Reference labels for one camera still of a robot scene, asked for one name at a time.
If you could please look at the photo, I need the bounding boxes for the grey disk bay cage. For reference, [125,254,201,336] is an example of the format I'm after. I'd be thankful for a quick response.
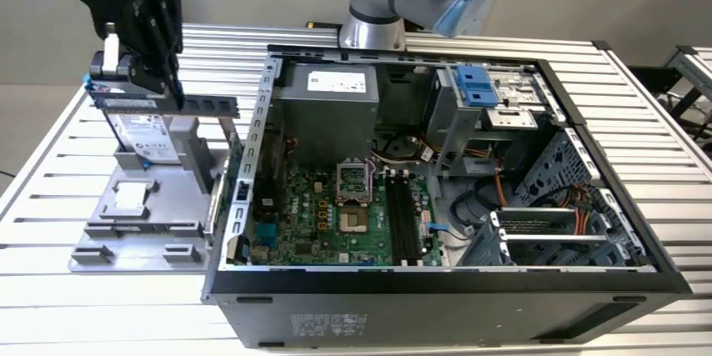
[460,205,647,268]

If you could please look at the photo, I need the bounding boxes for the green graphics card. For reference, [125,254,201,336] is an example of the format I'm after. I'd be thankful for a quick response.
[204,116,247,244]

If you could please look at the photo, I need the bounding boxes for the green motherboard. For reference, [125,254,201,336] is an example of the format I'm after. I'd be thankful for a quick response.
[249,166,447,268]

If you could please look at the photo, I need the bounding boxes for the perforated grey metal panel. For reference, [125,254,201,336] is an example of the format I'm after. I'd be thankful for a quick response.
[513,128,601,207]

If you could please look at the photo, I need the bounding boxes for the grey drive cage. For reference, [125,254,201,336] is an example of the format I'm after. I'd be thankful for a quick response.
[427,62,561,176]

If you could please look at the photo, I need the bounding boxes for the blue port connector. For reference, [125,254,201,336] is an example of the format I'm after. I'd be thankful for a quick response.
[255,224,279,247]

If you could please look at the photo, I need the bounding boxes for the silver hard disk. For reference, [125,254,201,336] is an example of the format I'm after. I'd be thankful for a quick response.
[103,112,183,165]

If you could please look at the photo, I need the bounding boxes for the metal socket cover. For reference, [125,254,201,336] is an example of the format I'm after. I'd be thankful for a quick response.
[335,159,373,205]

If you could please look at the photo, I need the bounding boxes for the CPU socket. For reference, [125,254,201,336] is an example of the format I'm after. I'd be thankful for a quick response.
[339,204,372,235]

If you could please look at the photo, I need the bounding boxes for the blue drive latch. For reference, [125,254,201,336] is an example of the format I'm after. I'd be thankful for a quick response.
[453,64,500,108]

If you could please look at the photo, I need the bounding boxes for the black looped cable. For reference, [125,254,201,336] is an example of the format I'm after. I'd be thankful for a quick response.
[448,188,493,243]

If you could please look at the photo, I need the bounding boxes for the black open PC case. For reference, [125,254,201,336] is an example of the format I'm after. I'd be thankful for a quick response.
[199,43,695,351]

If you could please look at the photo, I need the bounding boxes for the black RAM slot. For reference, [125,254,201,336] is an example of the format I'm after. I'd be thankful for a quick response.
[387,170,407,265]
[400,170,423,266]

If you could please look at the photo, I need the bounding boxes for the blue disk carrier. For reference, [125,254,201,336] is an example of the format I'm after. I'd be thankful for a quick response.
[81,74,188,172]

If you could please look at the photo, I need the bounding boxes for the black case fan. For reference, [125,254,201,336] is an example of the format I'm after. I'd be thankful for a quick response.
[252,120,288,223]

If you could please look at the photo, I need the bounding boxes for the orange data wire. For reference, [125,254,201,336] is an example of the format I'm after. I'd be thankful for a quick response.
[493,168,508,209]

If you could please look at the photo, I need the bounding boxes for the metal slat side table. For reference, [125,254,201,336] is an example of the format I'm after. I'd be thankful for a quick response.
[661,44,712,140]

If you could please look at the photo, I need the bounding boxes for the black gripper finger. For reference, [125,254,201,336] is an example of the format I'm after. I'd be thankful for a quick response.
[159,0,185,112]
[119,0,168,97]

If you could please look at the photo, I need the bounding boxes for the grey power supply unit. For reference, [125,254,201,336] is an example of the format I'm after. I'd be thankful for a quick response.
[272,62,380,165]

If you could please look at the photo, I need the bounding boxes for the power supply wire bundle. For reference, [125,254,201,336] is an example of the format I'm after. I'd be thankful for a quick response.
[369,133,440,172]

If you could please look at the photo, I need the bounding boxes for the coloured power wire bundle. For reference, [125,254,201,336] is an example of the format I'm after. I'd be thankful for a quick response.
[559,184,592,236]

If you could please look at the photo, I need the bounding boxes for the dark RAM stick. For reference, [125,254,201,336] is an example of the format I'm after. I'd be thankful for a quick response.
[91,88,241,120]
[93,224,196,234]

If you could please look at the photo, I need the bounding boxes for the silver CPU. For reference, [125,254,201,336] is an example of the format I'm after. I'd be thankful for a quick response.
[113,183,149,210]

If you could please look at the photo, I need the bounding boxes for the grey parts rack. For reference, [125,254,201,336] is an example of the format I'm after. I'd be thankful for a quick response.
[65,116,232,278]

